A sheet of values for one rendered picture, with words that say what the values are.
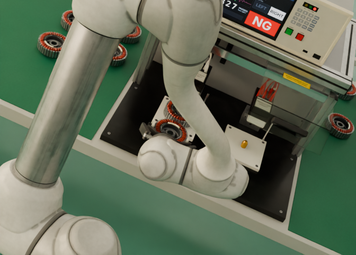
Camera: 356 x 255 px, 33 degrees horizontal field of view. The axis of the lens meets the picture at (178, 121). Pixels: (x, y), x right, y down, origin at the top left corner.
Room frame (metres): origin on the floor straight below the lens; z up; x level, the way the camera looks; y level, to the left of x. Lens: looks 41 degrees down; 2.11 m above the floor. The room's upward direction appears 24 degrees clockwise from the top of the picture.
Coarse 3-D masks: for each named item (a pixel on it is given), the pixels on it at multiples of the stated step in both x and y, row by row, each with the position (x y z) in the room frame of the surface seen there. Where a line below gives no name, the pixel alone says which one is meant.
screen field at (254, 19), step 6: (252, 12) 1.69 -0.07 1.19; (246, 18) 1.69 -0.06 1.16; (252, 18) 1.69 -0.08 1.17; (258, 18) 1.69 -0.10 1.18; (264, 18) 1.69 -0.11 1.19; (252, 24) 1.69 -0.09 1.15; (258, 24) 1.69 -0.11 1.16; (264, 24) 1.69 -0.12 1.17; (270, 24) 1.69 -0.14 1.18; (276, 24) 1.69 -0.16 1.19; (264, 30) 1.69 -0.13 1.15; (270, 30) 1.69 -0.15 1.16; (276, 30) 1.69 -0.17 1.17
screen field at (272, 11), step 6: (252, 6) 1.69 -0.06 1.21; (258, 6) 1.69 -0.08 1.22; (264, 6) 1.69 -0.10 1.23; (270, 6) 1.69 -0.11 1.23; (264, 12) 1.69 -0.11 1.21; (270, 12) 1.69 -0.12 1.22; (276, 12) 1.69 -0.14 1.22; (282, 12) 1.69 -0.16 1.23; (276, 18) 1.69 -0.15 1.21; (282, 18) 1.69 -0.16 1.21
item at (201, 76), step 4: (204, 64) 1.74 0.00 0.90; (208, 68) 1.73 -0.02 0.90; (200, 72) 1.65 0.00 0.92; (204, 72) 1.66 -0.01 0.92; (208, 72) 1.71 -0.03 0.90; (196, 76) 1.62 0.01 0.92; (200, 76) 1.63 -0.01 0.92; (204, 76) 1.64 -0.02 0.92; (196, 80) 1.60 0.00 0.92; (200, 80) 1.61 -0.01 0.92; (204, 80) 1.62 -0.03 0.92; (196, 84) 1.60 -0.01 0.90; (200, 84) 1.60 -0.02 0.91; (204, 84) 1.63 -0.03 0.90; (196, 88) 1.60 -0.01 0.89; (200, 88) 1.60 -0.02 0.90; (200, 92) 1.60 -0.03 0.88
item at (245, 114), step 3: (249, 105) 1.72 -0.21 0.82; (246, 108) 1.70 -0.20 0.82; (249, 108) 1.71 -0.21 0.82; (246, 111) 1.69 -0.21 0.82; (243, 114) 1.69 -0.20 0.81; (246, 114) 1.68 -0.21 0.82; (243, 117) 1.68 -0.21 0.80; (246, 117) 1.68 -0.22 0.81; (240, 120) 1.68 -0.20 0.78; (243, 120) 1.68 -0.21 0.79; (240, 123) 1.68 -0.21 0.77; (243, 123) 1.68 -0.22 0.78; (246, 123) 1.68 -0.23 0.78; (249, 123) 1.68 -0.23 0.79; (246, 126) 1.68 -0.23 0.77; (249, 126) 1.68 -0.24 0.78; (252, 126) 1.68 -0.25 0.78; (255, 126) 1.68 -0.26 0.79; (255, 129) 1.68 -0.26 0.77; (258, 129) 1.68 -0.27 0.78
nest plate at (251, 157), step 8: (232, 128) 1.62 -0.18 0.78; (232, 136) 1.58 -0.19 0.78; (240, 136) 1.60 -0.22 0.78; (248, 136) 1.62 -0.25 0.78; (232, 144) 1.54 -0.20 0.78; (240, 144) 1.56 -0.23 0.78; (248, 144) 1.58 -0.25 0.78; (256, 144) 1.59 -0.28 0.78; (264, 144) 1.61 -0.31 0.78; (232, 152) 1.50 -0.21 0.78; (240, 152) 1.52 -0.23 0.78; (248, 152) 1.54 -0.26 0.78; (256, 152) 1.56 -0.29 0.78; (240, 160) 1.48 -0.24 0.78; (248, 160) 1.50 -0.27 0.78; (256, 160) 1.52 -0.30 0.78; (256, 168) 1.48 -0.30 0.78
